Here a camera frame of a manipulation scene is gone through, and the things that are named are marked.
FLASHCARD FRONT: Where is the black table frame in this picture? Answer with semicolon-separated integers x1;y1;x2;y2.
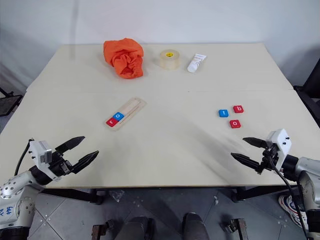
42;185;299;206

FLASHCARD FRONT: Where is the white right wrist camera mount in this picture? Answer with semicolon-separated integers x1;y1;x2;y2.
265;128;294;169

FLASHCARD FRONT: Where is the red letter tile o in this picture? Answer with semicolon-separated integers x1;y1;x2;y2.
228;119;242;130

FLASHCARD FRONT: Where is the wooden letter tray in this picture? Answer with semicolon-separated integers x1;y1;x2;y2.
103;96;147;133

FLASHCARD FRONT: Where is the clear tape roll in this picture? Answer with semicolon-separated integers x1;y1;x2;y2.
159;49;181;71

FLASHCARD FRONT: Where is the black metal stand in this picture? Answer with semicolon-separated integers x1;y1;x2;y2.
0;86;24;118

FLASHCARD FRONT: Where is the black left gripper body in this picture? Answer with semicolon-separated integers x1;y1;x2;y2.
48;149;76;179

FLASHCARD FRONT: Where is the red letter tile b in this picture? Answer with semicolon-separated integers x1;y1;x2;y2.
232;104;246;115

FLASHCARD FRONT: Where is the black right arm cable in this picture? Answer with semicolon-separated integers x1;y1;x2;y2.
271;159;310;238

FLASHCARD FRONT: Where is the white patterned sneaker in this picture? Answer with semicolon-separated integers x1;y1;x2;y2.
278;194;310;229

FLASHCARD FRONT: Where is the crumpled clear plastic scrap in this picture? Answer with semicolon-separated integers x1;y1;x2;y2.
109;189;125;202

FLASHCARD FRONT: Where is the rusty brown metal bracket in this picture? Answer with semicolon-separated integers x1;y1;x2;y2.
220;218;247;240
91;219;114;240

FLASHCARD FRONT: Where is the crumpled orange cloth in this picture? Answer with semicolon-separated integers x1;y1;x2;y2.
103;37;145;80

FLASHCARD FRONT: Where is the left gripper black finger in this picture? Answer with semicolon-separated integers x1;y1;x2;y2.
71;150;100;174
54;136;86;153

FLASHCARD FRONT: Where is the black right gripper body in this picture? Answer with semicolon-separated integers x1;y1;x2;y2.
256;146;283;175

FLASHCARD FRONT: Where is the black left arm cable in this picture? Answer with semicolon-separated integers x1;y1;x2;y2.
13;138;35;177

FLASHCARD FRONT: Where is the white squeeze tube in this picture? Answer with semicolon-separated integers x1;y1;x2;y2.
186;52;208;74

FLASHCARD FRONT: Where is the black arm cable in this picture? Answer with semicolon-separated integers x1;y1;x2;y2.
271;159;310;238
13;138;35;177

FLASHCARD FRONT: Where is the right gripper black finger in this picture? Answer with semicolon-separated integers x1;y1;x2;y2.
230;152;263;171
242;136;268;150

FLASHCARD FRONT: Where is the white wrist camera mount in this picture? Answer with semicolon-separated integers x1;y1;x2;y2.
28;140;61;182
265;128;294;169

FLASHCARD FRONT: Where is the dark rounded shape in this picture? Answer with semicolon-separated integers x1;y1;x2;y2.
114;216;155;240
182;212;210;240

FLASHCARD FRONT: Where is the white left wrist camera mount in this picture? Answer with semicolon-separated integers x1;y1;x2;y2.
28;140;61;182

